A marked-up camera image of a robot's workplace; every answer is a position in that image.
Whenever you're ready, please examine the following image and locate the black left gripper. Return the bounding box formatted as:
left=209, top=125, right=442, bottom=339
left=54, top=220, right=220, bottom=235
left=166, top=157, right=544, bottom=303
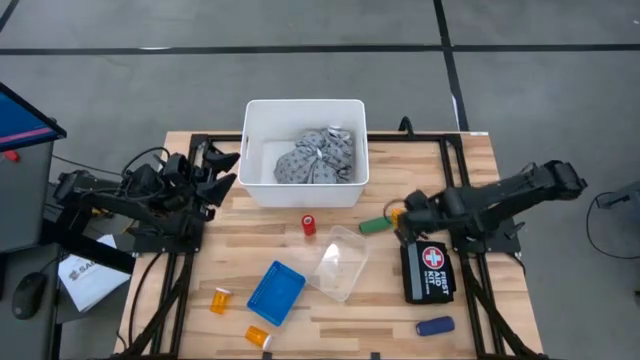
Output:
left=159, top=149, right=242, bottom=212

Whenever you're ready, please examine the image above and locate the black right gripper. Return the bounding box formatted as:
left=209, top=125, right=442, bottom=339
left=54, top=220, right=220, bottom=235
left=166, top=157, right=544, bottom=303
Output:
left=392, top=188, right=454, bottom=247

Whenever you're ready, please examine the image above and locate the blue bandage roll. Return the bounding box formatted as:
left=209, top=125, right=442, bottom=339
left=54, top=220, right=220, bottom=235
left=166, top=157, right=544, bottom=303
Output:
left=415, top=315, right=457, bottom=337

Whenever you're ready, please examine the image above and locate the black first aid kit pouch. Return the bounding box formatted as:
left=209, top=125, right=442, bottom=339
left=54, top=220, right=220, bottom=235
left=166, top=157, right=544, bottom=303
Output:
left=399, top=240, right=458, bottom=305

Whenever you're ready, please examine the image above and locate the white plastic bin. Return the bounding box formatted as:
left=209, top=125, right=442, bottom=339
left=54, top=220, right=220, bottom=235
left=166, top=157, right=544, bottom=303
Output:
left=237, top=98, right=370, bottom=209

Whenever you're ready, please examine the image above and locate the clear plastic container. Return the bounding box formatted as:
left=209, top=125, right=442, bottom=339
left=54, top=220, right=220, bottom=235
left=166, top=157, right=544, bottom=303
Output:
left=304, top=224, right=370, bottom=303

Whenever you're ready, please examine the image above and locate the grey patterned cloth bag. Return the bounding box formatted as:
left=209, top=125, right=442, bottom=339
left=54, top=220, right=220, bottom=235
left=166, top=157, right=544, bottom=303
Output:
left=273, top=126, right=356, bottom=185

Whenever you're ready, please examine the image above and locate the orange pill bottle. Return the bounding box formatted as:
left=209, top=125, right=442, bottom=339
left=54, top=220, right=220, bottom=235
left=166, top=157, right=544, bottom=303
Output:
left=209, top=286, right=233, bottom=316
left=244, top=325, right=274, bottom=351

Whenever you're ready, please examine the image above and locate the blue perforated plastic lid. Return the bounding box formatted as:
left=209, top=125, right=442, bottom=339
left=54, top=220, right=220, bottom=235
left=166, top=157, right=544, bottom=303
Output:
left=246, top=260, right=307, bottom=328

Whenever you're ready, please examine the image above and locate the black support beam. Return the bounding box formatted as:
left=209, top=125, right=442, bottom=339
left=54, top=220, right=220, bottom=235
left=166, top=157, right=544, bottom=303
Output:
left=43, top=218, right=137, bottom=275

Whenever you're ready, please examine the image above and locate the white paper booklet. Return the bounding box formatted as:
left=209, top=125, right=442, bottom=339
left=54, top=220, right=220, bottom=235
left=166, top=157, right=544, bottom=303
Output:
left=56, top=234, right=133, bottom=313

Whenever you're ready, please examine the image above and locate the grey cabinet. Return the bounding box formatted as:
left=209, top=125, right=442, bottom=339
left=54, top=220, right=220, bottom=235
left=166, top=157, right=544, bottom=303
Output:
left=0, top=141, right=56, bottom=254

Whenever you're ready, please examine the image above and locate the monitor with blue screen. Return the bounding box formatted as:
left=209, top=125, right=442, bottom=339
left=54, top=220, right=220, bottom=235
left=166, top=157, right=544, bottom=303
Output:
left=0, top=81, right=68, bottom=154

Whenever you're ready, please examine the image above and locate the black computer mouse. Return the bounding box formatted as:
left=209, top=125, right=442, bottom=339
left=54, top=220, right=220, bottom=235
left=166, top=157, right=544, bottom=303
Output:
left=11, top=271, right=49, bottom=321

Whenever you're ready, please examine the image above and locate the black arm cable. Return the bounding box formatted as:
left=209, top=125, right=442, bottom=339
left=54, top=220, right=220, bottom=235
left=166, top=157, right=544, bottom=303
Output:
left=119, top=145, right=172, bottom=177

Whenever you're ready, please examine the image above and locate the black hanging cable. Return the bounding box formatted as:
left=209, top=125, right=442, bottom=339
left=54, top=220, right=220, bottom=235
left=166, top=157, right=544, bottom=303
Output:
left=126, top=251, right=164, bottom=347

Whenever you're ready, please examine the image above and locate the black floor cable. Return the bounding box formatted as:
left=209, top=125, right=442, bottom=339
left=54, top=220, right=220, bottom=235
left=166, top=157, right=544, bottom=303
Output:
left=585, top=191, right=640, bottom=261

